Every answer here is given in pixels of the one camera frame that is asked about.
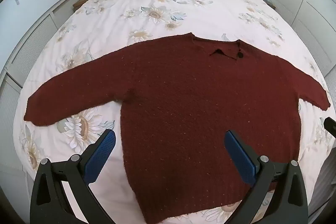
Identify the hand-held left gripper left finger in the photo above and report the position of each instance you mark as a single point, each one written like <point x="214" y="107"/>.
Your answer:
<point x="101" y="153"/>

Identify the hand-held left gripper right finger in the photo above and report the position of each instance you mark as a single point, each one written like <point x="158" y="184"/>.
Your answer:
<point x="241" y="158"/>

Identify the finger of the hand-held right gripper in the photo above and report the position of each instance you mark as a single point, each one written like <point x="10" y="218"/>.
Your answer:
<point x="331" y="125"/>

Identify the dark red knit sweater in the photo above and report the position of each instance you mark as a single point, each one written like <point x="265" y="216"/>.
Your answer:
<point x="183" y="95"/>

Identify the white wardrobe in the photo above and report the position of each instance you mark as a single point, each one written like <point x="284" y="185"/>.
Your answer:
<point x="302" y="3"/>

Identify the white slatted cabinet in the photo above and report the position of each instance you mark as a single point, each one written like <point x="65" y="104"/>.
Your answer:
<point x="34" y="40"/>

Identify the wooden nightstand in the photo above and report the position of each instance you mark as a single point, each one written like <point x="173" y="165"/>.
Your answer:
<point x="270" y="5"/>
<point x="81" y="1"/>

